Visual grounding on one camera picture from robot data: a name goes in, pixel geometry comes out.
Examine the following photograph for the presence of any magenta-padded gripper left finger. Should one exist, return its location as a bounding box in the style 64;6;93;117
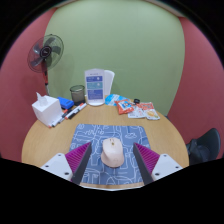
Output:
40;141;93;185

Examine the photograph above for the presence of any blue patterned mouse pad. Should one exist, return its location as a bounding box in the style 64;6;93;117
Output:
68;123;152;185

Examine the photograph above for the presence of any black chair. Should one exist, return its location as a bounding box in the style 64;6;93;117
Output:
185;127;222;166

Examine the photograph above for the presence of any white upright sign stand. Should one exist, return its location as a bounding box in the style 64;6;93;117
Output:
84;68;106;107

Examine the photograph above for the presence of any dark mesh pen cup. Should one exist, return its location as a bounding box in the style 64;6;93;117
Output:
69;84;86;107

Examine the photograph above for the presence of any pale pink computer mouse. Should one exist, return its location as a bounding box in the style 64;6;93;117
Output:
100;137;125;168

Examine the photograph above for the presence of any black standing fan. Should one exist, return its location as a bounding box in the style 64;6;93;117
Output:
27;33;65;96

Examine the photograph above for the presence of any white marker black cap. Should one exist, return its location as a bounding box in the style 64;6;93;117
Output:
50;109;70;128

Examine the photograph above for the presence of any black bag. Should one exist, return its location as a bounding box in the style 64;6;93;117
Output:
186;139;208;166

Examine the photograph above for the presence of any white marker red cap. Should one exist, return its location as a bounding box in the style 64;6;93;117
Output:
64;102;88;120

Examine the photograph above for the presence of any orange and white snack packet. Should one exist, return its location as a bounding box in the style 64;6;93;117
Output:
137;101;161;121

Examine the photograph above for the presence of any white tissue box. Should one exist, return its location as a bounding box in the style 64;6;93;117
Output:
31;92;63;128

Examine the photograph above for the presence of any blue whiteboard eraser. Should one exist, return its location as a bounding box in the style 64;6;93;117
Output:
57;96;75;111

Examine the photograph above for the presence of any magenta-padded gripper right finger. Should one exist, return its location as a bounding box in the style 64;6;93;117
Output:
133;142;184;186

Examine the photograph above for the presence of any red snack packet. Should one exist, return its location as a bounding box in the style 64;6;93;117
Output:
114;98;135;116

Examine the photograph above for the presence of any light blue snack packet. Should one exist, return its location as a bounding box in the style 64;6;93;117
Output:
104;93;128;107

